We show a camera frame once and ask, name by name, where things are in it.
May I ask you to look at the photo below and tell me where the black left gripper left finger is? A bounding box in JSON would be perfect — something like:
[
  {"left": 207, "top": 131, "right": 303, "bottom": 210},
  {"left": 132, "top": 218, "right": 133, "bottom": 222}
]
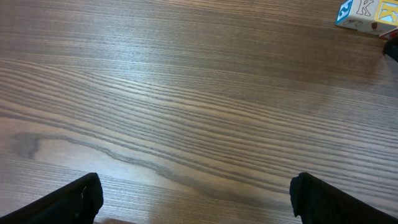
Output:
[{"left": 1, "top": 172, "right": 103, "bottom": 224}]

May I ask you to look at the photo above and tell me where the white block red Q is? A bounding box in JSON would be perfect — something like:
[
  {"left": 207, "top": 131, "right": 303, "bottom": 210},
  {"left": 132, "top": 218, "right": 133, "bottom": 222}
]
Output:
[{"left": 379, "top": 28, "right": 398, "bottom": 40}]

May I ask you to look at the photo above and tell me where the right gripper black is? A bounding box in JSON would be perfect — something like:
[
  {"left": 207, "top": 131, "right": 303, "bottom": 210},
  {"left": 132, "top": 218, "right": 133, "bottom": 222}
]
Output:
[{"left": 382, "top": 37, "right": 398, "bottom": 62}]

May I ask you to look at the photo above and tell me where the yellow top block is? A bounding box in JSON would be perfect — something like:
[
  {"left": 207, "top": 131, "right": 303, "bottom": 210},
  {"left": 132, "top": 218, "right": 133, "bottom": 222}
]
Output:
[{"left": 366, "top": 0, "right": 397, "bottom": 35}]

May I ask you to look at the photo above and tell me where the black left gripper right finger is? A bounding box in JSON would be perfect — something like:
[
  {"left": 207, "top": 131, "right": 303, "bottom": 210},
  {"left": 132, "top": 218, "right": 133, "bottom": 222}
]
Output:
[{"left": 289, "top": 172, "right": 397, "bottom": 224}]

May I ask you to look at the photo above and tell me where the white block animal picture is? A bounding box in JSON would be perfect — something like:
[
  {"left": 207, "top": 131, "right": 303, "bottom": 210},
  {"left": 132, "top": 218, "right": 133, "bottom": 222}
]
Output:
[{"left": 335, "top": 0, "right": 379, "bottom": 32}]

